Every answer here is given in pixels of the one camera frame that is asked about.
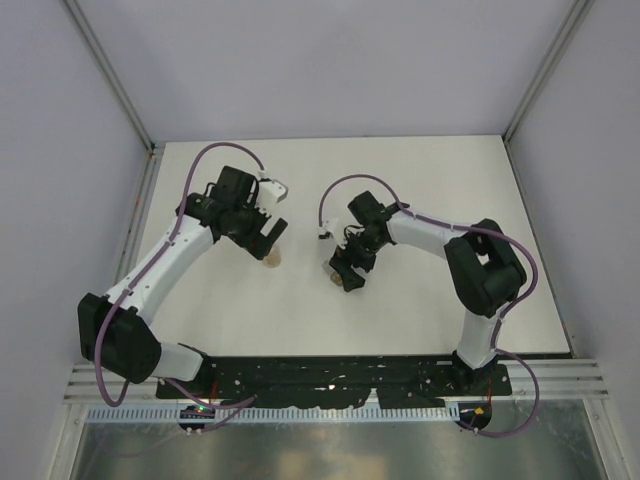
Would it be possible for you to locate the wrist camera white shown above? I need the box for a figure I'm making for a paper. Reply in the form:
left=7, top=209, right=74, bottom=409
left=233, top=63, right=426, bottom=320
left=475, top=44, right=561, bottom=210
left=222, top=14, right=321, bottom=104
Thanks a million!
left=318, top=218, right=347, bottom=249
left=256, top=170, right=289, bottom=211

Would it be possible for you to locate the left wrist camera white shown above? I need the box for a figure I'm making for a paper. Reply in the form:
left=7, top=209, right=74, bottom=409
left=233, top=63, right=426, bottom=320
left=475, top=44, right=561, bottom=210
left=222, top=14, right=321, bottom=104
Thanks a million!
left=256, top=170, right=289, bottom=211

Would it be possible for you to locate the left aluminium frame post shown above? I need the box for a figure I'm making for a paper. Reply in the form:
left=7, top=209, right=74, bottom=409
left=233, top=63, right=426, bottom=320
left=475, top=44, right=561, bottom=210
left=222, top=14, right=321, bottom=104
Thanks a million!
left=60, top=0, right=155, bottom=153

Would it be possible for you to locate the clear pill bottle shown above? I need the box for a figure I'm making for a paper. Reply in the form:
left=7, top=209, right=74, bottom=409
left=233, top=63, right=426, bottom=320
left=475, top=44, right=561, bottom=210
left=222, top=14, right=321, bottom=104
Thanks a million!
left=262, top=245, right=282, bottom=268

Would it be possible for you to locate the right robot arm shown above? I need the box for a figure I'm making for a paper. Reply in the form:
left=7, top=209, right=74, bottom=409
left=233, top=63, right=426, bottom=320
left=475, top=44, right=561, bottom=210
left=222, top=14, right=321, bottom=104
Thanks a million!
left=319, top=191, right=527, bottom=394

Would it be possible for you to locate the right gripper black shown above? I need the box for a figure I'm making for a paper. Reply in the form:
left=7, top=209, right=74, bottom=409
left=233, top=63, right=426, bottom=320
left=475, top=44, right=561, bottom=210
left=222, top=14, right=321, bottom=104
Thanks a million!
left=329, top=228, right=386, bottom=292

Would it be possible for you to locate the white slotted cable duct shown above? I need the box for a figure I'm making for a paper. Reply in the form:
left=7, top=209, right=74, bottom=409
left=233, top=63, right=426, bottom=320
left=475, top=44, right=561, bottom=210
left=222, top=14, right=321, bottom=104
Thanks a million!
left=85, top=403, right=459, bottom=424

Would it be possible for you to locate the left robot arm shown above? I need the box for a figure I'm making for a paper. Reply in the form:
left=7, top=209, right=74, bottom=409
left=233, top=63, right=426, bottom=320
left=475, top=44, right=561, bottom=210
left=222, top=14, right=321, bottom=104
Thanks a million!
left=78, top=166, right=288, bottom=398

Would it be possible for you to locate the grey pill box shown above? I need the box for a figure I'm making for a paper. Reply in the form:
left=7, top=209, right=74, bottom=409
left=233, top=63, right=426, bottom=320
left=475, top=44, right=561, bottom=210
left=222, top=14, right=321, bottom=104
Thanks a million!
left=322, top=261, right=343, bottom=287

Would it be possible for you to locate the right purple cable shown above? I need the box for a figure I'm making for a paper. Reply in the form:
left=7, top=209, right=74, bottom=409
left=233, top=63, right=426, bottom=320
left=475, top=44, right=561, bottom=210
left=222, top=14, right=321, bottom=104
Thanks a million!
left=317, top=173, right=541, bottom=440

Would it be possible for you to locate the right aluminium frame post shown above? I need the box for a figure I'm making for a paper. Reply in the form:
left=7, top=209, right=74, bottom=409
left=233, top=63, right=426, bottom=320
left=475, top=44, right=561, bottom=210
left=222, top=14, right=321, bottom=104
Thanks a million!
left=502, top=0, right=595, bottom=147

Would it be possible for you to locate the aluminium frame post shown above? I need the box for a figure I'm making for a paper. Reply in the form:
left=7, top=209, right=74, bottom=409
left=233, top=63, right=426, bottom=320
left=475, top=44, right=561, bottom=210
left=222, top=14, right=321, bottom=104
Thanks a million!
left=60, top=0, right=155, bottom=153
left=502, top=0, right=595, bottom=147

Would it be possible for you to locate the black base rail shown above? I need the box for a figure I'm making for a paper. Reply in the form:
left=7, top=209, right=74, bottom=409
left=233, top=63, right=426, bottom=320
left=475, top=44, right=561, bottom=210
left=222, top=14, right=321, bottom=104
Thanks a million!
left=180, top=355, right=512, bottom=410

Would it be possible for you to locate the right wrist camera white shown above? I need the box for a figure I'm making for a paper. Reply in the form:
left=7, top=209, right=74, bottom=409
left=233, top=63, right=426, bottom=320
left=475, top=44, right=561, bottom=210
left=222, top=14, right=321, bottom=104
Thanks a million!
left=318, top=218, right=347, bottom=249

